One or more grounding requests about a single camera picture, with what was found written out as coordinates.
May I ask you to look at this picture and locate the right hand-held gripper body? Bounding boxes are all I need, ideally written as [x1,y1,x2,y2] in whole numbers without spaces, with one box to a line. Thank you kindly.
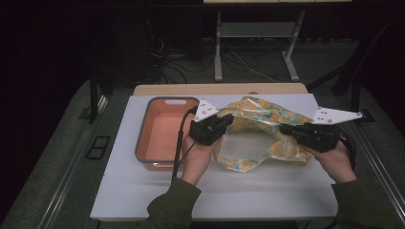
[294,107,363,153]

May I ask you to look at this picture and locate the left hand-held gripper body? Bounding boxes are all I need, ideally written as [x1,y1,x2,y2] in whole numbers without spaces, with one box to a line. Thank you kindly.
[189,99,224,147]

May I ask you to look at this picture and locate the orange-print cloth bag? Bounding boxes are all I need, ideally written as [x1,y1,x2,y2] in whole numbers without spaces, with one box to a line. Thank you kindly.
[212,95,315,173]

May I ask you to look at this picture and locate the orange plastic basin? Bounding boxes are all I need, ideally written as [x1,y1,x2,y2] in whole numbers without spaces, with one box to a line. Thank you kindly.
[134,96,201,173]

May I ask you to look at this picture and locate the person's left hand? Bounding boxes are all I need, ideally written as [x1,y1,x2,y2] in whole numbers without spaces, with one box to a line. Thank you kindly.
[181,135,224,186]

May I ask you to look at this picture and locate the person's right hand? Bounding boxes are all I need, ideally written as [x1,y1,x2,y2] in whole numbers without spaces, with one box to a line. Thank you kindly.
[306,139,358,184]

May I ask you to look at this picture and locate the wooden table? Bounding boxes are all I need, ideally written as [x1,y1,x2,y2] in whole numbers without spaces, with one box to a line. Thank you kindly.
[133,83,309,97]

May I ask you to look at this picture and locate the white board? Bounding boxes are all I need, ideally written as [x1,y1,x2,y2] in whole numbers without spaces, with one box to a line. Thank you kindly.
[90,94,339,222]

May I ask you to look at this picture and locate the black slanted stand bar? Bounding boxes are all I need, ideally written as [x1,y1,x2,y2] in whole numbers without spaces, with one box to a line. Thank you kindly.
[306,17,400,96]

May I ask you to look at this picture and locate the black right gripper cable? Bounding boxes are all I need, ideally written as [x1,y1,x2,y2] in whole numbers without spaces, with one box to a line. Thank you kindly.
[337,128,357,170]

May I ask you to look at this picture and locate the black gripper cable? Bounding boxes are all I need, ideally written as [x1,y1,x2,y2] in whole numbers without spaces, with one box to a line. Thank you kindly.
[337,128,357,170]
[171,106,199,183]

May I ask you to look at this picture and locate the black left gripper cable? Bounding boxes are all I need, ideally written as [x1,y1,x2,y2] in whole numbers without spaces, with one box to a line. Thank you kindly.
[171,106,199,183]

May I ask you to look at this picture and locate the white floor cable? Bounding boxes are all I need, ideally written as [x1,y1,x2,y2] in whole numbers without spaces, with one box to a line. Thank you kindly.
[228,51,279,84]

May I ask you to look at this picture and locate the black upright post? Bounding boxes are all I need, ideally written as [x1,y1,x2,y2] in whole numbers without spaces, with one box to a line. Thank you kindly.
[350,79,376,127]
[88,68,99,125]

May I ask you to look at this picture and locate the black floor cables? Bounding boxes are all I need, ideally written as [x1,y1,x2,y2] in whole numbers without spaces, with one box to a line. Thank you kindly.
[149,34,218,84]

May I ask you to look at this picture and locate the aluminium floor rail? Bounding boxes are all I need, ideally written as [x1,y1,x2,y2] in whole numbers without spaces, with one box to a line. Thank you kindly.
[352,120,405,219]
[37,94,110,229]

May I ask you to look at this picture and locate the grey metal desk frame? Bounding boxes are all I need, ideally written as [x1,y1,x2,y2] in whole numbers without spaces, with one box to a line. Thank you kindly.
[214,10,306,83]

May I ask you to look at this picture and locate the black floor socket frame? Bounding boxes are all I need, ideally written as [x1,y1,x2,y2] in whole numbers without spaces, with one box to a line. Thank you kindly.
[84,135,112,161]

